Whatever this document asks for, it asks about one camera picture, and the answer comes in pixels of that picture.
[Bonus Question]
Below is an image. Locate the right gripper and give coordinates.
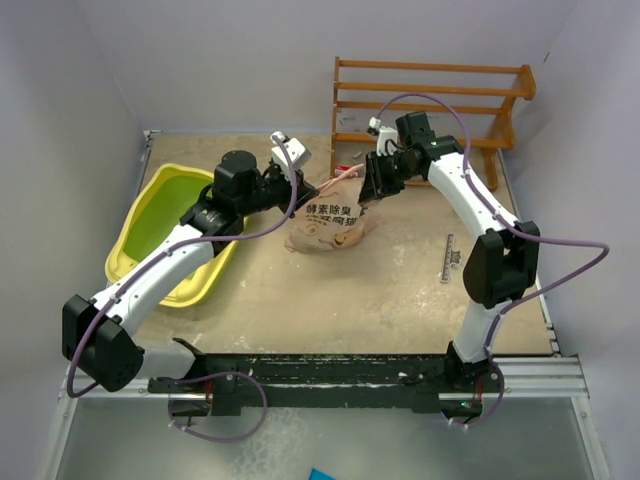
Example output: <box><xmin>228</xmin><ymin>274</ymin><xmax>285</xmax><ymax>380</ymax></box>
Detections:
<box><xmin>358</xmin><ymin>151</ymin><xmax>418</xmax><ymax>204</ymax></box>

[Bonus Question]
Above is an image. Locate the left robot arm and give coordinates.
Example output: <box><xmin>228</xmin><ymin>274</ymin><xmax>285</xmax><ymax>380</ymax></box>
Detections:
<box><xmin>61</xmin><ymin>139</ymin><xmax>318</xmax><ymax>392</ymax></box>

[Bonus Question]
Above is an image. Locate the blue object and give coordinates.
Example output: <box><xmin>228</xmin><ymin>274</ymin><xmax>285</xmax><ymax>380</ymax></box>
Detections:
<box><xmin>308</xmin><ymin>468</ymin><xmax>335</xmax><ymax>480</ymax></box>

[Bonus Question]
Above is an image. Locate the aluminium rail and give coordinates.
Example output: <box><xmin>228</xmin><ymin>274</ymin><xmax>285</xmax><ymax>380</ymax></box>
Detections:
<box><xmin>497</xmin><ymin>357</ymin><xmax>588</xmax><ymax>398</ymax></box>

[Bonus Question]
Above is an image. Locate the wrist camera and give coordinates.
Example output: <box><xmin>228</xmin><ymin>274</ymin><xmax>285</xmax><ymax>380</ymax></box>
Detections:
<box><xmin>271</xmin><ymin>131</ymin><xmax>312</xmax><ymax>179</ymax></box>
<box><xmin>367</xmin><ymin>116</ymin><xmax>399</xmax><ymax>156</ymax></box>

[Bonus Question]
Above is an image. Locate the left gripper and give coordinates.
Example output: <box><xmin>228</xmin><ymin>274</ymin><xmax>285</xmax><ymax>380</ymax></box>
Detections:
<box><xmin>238</xmin><ymin>164</ymin><xmax>319</xmax><ymax>219</ymax></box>

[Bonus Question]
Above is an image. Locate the grey ruler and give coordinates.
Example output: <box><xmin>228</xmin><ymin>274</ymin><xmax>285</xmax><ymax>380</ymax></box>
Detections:
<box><xmin>440</xmin><ymin>233</ymin><xmax>462</xmax><ymax>284</ymax></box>

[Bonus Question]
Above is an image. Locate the pink cat litter bag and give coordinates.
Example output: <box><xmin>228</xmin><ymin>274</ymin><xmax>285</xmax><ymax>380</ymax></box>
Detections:
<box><xmin>284</xmin><ymin>163</ymin><xmax>378</xmax><ymax>253</ymax></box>

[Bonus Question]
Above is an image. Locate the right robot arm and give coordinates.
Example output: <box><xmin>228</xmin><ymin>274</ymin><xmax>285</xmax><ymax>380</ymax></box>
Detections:
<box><xmin>358</xmin><ymin>112</ymin><xmax>539</xmax><ymax>391</ymax></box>

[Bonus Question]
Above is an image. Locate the red white small box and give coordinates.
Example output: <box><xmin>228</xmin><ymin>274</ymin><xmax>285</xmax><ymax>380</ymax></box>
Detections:
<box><xmin>334</xmin><ymin>164</ymin><xmax>351</xmax><ymax>176</ymax></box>

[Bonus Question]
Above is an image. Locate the black base frame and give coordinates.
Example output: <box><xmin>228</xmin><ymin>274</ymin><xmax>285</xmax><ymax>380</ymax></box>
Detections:
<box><xmin>149</xmin><ymin>350</ymin><xmax>504</xmax><ymax>417</ymax></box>

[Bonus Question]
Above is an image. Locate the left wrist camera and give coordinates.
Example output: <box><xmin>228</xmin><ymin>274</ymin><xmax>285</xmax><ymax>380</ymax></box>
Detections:
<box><xmin>271</xmin><ymin>131</ymin><xmax>312</xmax><ymax>179</ymax></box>

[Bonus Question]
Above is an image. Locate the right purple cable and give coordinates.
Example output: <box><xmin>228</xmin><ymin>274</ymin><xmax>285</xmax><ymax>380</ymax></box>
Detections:
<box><xmin>374</xmin><ymin>93</ymin><xmax>611</xmax><ymax>431</ymax></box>

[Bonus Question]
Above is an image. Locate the orange wooden shelf rack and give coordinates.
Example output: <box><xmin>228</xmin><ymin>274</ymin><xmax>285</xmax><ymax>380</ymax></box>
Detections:
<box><xmin>330</xmin><ymin>57</ymin><xmax>537</xmax><ymax>192</ymax></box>

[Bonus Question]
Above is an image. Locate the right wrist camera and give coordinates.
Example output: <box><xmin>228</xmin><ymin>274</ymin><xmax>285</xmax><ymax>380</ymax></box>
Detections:
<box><xmin>367</xmin><ymin>116</ymin><xmax>399</xmax><ymax>156</ymax></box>

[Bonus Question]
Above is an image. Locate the yellow green litter box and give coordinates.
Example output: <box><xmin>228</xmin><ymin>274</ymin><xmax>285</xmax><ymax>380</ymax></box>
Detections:
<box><xmin>105</xmin><ymin>163</ymin><xmax>237</xmax><ymax>308</ymax></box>

